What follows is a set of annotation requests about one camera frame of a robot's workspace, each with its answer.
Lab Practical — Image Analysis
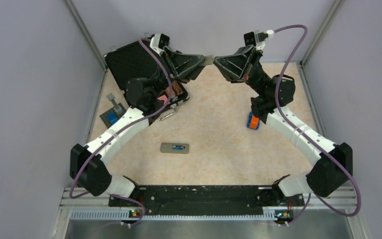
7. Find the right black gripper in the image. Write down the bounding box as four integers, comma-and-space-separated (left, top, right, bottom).
211, 45, 270, 98

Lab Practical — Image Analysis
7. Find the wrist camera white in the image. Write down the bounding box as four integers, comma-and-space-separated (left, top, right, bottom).
149, 33, 170, 56
244, 29, 275, 51

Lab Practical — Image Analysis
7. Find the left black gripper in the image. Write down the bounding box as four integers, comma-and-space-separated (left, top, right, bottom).
150, 45, 210, 99

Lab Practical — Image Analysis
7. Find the colourful toy block car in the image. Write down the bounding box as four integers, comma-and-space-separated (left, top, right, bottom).
246, 112, 260, 130

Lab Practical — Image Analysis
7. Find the brown poker chip stack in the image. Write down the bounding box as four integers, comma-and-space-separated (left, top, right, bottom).
172, 82, 184, 96

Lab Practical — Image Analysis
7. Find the pink card deck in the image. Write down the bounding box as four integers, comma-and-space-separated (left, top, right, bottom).
158, 95, 168, 103

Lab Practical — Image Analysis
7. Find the grey lego plate with bricks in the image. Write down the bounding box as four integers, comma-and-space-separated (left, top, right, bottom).
99, 93, 126, 128

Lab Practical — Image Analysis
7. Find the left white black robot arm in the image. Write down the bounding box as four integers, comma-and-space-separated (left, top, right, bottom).
70, 46, 205, 206

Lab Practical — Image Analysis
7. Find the white remote control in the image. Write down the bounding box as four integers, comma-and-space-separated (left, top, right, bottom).
160, 142, 190, 154

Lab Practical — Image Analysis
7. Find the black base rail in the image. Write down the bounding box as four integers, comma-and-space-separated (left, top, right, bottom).
108, 185, 305, 219

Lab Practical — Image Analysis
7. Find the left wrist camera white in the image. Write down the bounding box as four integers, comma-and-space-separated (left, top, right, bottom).
149, 33, 170, 56

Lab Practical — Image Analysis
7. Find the grey remote battery cover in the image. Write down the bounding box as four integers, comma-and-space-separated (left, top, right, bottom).
202, 55, 214, 66

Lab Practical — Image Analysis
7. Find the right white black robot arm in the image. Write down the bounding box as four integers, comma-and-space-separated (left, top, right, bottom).
213, 46, 353, 205

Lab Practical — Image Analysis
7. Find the black poker chip case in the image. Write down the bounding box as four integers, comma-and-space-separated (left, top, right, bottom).
105, 34, 177, 120

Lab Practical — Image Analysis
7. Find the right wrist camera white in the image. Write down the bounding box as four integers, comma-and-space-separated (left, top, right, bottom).
244, 29, 275, 51

